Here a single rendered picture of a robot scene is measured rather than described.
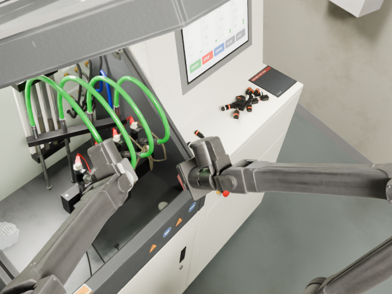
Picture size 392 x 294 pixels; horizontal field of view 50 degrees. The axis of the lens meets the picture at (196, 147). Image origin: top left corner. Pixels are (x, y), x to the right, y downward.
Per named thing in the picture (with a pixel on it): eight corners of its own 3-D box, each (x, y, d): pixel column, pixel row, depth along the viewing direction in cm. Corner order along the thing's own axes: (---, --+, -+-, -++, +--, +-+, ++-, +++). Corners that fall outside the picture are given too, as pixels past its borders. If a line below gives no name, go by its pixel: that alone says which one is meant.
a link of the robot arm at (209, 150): (235, 191, 91) (256, 175, 98) (219, 140, 90) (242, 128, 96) (196, 193, 100) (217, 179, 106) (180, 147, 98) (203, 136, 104)
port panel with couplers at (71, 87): (71, 115, 151) (59, 41, 129) (65, 110, 153) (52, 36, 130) (98, 97, 159) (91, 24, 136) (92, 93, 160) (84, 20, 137)
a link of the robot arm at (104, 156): (90, 209, 90) (124, 195, 88) (63, 161, 88) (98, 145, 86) (111, 190, 102) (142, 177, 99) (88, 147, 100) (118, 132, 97)
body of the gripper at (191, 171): (196, 154, 110) (212, 153, 104) (210, 189, 112) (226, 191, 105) (176, 164, 107) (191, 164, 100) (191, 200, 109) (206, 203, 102)
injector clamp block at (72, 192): (85, 237, 144) (81, 212, 133) (66, 220, 147) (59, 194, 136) (153, 178, 163) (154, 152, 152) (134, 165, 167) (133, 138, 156)
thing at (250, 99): (240, 126, 166) (242, 116, 162) (217, 113, 170) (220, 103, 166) (269, 98, 179) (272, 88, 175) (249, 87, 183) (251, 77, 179)
